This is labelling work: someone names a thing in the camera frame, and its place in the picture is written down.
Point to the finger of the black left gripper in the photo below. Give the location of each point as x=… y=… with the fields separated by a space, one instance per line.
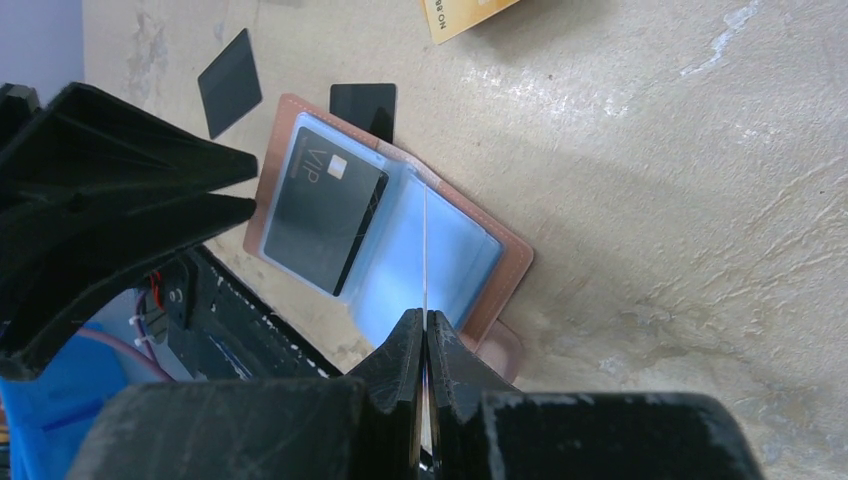
x=86 y=143
x=61 y=263

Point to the blue plastic bin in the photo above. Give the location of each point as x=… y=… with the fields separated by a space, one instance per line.
x=49 y=417

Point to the pink leather card holder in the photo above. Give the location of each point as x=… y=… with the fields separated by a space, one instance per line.
x=475 y=263

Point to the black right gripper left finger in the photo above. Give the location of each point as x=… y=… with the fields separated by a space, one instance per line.
x=362 y=425

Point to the single black card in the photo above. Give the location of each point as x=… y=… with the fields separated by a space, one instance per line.
x=368 y=106
x=229 y=86

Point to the single gold VIP card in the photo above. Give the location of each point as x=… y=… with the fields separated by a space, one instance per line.
x=425 y=196

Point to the black VIP card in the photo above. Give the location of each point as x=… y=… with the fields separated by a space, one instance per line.
x=322 y=207

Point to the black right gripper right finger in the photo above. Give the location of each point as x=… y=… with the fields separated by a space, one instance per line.
x=485 y=428

